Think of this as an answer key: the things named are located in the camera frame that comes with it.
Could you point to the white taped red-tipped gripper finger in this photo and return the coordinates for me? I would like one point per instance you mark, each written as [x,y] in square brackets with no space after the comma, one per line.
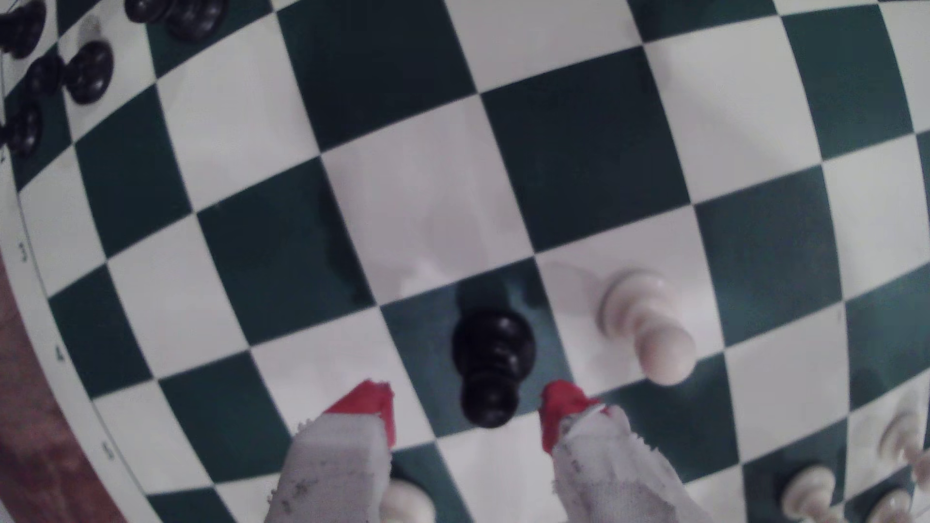
[610,479]
[334,465]

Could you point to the black chess pawn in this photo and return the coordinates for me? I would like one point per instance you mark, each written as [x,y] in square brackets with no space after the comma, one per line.
[494,349]
[25,131]
[195,16]
[88,71]

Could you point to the white chess knight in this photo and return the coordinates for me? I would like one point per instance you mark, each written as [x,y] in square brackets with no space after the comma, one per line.
[890,508]
[407,505]

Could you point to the white chess pawn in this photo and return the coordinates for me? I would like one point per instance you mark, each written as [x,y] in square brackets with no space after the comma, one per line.
[808,490]
[632,309]
[901,436]

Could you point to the black chess knight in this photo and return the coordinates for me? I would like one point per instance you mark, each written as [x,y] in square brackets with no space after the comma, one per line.
[23,29]

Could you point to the green and white chessboard mat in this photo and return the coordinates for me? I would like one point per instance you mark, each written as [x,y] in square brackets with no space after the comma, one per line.
[421,189]

